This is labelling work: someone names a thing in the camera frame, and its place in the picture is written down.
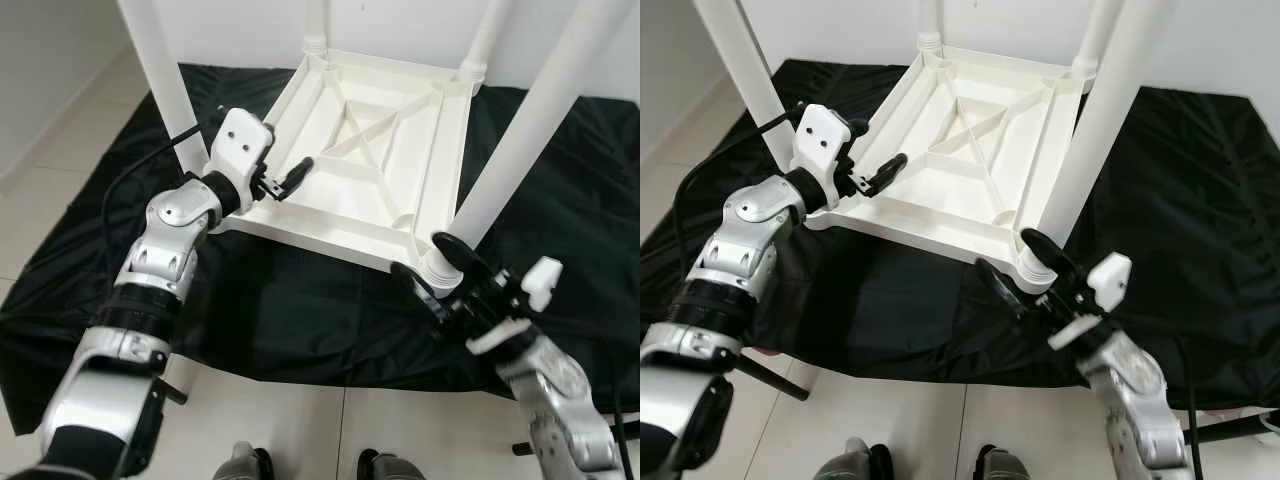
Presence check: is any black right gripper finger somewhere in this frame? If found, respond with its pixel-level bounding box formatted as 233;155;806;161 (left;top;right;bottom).
974;257;1033;317
390;262;453;324
431;231;493;288
1017;227;1078;283

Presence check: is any white plastic table top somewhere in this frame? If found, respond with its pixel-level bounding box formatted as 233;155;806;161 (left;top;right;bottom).
210;48;483;293
805;45;1098;297

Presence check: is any black cloth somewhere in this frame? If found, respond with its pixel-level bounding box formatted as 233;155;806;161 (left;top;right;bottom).
0;62;641;437
640;58;1280;413

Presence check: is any grey robot right foot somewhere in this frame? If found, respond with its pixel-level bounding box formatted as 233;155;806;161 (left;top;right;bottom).
357;449;427;480
974;444;1032;480

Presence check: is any grey robot foot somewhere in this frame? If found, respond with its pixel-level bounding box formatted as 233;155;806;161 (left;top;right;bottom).
212;441;274;480
811;437;895;480
974;444;1032;480
357;449;427;480

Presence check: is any grey robot left foot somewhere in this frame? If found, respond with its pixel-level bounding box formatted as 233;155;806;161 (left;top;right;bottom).
811;437;895;480
212;441;274;480

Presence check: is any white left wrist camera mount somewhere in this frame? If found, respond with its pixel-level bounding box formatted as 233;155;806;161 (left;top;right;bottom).
792;103;856;193
207;108;277;188

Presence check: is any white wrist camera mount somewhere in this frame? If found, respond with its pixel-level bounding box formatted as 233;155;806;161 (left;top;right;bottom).
465;256;565;357
792;103;856;193
1047;252;1134;352
207;108;277;188

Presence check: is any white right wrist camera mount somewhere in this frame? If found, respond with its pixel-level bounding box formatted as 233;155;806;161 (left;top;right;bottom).
1047;252;1134;352
465;256;565;357

